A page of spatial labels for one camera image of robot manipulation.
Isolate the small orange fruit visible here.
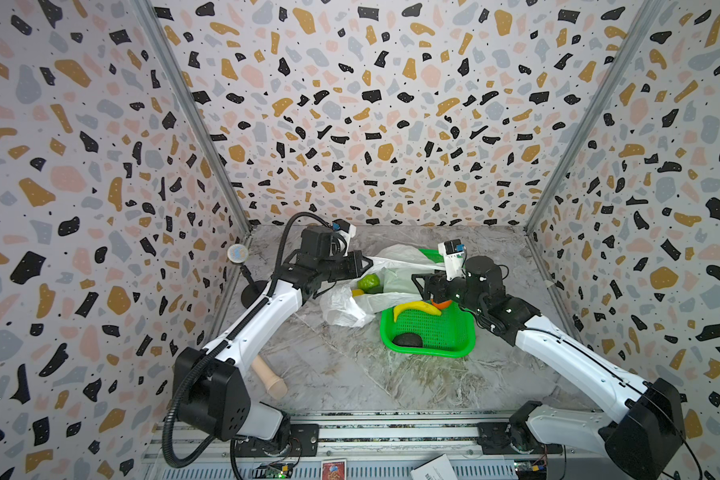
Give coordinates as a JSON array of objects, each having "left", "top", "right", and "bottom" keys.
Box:
[{"left": 430, "top": 300, "right": 453, "bottom": 310}]

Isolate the green apple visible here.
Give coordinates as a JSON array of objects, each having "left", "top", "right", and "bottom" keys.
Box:
[{"left": 357, "top": 274, "right": 383, "bottom": 295}]

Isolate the yellow banana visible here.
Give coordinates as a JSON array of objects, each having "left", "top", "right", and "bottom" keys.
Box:
[{"left": 393, "top": 301, "right": 442, "bottom": 322}]

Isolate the white plastic bag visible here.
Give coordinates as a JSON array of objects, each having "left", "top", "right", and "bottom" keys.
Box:
[{"left": 319, "top": 244, "right": 445, "bottom": 328}]

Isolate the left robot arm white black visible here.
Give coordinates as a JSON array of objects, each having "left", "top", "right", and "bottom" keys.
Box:
[{"left": 162, "top": 220, "right": 373, "bottom": 450}]

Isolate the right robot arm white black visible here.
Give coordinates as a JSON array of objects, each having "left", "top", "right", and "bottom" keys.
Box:
[{"left": 411, "top": 256, "right": 686, "bottom": 479}]

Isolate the blue white microphone on stand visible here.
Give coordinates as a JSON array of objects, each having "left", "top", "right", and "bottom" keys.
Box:
[{"left": 227, "top": 243, "right": 268, "bottom": 308}]

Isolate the black avocado dark fruit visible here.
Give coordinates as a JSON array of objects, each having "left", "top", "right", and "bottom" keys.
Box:
[{"left": 393, "top": 333, "right": 423, "bottom": 348}]

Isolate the beige wooden pestle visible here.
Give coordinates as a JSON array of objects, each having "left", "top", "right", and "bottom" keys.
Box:
[{"left": 251, "top": 355, "right": 288, "bottom": 400}]

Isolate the white paper sheet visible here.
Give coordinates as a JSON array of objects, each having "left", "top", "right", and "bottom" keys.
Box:
[{"left": 410, "top": 454, "right": 458, "bottom": 480}]

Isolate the small circuit board right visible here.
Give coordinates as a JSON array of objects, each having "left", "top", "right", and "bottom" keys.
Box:
[{"left": 513, "top": 461, "right": 547, "bottom": 480}]

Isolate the small circuit board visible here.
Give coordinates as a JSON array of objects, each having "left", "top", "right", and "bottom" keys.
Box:
[
  {"left": 252, "top": 463, "right": 293, "bottom": 479},
  {"left": 513, "top": 461, "right": 547, "bottom": 480}
]

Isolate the red card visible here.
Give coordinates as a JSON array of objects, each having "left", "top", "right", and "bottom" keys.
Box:
[{"left": 320, "top": 459, "right": 347, "bottom": 480}]

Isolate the small circuit board left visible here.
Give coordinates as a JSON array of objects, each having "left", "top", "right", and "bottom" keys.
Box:
[{"left": 252, "top": 463, "right": 293, "bottom": 479}]

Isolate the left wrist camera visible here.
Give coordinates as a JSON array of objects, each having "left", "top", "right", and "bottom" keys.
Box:
[{"left": 332, "top": 219, "right": 357, "bottom": 253}]

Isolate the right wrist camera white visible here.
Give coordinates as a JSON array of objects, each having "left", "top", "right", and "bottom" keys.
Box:
[{"left": 438, "top": 239, "right": 466, "bottom": 281}]

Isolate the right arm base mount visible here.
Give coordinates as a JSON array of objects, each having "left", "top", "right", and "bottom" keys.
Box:
[{"left": 476, "top": 421, "right": 563, "bottom": 455}]

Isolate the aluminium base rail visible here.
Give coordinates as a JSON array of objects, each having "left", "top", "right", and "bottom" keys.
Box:
[{"left": 137, "top": 411, "right": 621, "bottom": 479}]

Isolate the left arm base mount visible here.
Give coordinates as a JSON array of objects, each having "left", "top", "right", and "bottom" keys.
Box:
[{"left": 235, "top": 423, "right": 320, "bottom": 460}]

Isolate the black corrugated cable hose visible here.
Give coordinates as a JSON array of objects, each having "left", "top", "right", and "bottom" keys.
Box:
[{"left": 161, "top": 211, "right": 334, "bottom": 469}]

